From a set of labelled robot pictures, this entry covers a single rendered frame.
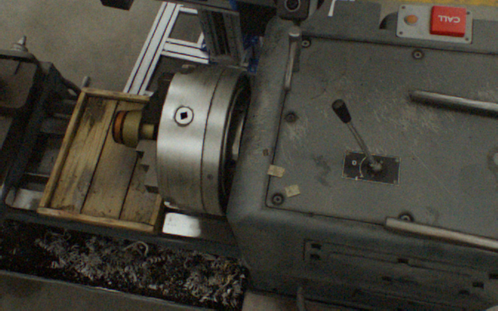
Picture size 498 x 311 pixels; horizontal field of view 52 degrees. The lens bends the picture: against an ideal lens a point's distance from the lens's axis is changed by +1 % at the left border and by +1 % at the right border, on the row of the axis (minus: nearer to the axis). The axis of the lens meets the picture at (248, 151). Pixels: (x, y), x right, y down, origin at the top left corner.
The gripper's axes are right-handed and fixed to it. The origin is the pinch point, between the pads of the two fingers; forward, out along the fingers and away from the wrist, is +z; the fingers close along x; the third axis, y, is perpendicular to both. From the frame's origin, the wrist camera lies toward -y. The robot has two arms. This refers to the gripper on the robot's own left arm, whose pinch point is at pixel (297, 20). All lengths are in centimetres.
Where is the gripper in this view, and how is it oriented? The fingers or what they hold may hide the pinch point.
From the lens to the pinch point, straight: 89.7
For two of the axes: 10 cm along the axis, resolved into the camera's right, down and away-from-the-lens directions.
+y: 1.9, -9.0, 3.8
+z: 0.8, 4.0, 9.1
